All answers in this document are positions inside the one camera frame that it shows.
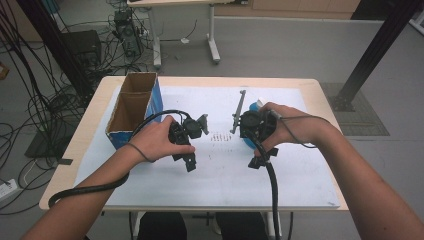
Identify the black slanted aluminium post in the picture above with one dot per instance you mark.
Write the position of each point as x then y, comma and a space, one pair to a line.
50, 33

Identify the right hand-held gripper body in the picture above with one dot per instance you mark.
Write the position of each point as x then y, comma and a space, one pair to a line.
255, 123

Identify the white power strip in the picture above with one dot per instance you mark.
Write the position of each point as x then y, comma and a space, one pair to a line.
7, 190

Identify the grey floor mat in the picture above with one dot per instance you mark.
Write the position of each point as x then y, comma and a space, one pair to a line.
363, 123

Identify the white foam board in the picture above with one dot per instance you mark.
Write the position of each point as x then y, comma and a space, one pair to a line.
216, 186

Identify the blue bottle with white cap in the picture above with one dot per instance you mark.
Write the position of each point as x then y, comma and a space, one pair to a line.
253, 106

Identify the black wrist band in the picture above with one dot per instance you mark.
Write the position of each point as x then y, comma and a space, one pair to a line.
141, 153

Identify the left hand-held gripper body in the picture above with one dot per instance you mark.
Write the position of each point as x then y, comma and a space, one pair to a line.
191, 128

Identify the brown cardboard piece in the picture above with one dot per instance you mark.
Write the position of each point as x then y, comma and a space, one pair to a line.
3, 70

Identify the short black tape strip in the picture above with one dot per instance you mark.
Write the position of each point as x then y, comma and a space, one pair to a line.
65, 161

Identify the white desk with metal legs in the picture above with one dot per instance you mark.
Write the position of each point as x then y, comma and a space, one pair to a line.
211, 33

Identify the black box case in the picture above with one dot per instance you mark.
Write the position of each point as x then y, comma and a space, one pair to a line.
81, 43

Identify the person's leg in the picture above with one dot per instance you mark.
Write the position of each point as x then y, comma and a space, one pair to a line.
161, 226
241, 226

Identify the person's right hand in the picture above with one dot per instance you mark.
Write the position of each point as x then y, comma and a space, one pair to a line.
296, 128

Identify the blue cardboard box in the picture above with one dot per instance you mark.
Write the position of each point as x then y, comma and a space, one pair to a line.
133, 103

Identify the person's left hand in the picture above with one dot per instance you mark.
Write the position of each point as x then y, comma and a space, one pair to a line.
156, 141

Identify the white plug adapter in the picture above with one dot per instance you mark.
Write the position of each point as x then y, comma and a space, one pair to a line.
184, 40

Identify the black aluminium post with foot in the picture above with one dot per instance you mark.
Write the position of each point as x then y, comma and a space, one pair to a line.
376, 50

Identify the person's right leg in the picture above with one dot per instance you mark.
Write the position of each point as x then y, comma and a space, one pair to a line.
241, 226

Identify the person's left leg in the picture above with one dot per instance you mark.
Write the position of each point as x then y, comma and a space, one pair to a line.
161, 226

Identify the light wooden table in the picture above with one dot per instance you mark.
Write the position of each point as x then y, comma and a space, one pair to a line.
233, 81

